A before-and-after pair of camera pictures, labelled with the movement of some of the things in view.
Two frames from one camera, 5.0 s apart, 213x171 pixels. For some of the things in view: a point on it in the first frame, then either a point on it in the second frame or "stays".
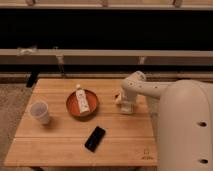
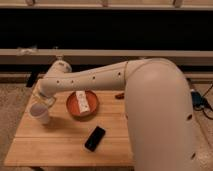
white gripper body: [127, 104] to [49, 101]
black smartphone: [94, 138] stays
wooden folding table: [129, 140] stays
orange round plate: [72, 103] stays
